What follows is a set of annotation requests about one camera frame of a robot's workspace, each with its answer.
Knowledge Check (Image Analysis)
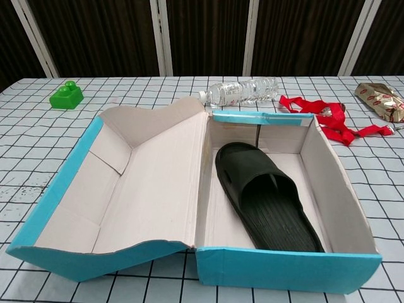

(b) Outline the black slipper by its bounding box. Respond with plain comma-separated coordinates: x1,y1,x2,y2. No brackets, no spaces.
215,141,326,253

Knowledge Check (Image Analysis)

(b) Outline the light blue cardboard shoe box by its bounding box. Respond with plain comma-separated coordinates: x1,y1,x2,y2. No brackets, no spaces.
5,96,383,295

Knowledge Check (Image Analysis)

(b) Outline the clear plastic water bottle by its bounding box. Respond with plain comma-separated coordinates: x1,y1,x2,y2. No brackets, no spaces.
198,77,279,107

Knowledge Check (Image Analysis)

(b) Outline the dark pleated screen panel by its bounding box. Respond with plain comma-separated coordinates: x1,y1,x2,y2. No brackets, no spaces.
0,0,48,92
28,0,160,78
162,0,252,76
352,0,404,76
252,0,369,76

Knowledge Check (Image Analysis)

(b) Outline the green toy building block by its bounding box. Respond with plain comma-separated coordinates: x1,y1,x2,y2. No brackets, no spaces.
49,80,84,111

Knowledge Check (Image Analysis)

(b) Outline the white checkered tablecloth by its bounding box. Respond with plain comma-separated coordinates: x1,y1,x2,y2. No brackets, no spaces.
0,74,404,303

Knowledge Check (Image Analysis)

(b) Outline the gold foil snack wrapper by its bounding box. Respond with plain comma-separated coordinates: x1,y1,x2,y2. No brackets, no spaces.
354,81,404,123

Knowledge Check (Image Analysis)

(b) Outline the white screen frame post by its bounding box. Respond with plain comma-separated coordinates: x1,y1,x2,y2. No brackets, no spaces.
340,0,381,76
12,0,61,78
149,0,174,77
242,0,260,76

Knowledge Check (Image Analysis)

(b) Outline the red strap lanyard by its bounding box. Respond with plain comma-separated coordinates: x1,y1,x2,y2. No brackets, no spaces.
278,95,394,146

